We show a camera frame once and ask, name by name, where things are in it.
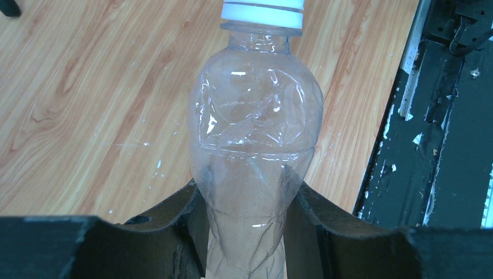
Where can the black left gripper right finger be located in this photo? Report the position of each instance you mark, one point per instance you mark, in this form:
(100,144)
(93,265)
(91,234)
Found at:
(324,241)

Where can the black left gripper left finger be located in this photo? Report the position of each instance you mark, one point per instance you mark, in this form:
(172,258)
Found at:
(167,241)

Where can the clear bottle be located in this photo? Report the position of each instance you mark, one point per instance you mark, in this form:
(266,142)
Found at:
(254,118)

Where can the white blue bottle cap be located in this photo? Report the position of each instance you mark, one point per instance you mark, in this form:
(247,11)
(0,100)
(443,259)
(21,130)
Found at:
(278,13)

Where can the pink music stand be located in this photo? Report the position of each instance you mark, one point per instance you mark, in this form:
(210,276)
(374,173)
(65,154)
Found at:
(10,8)

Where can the black metal base rail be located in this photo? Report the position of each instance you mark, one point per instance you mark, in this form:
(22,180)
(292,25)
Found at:
(431,165)

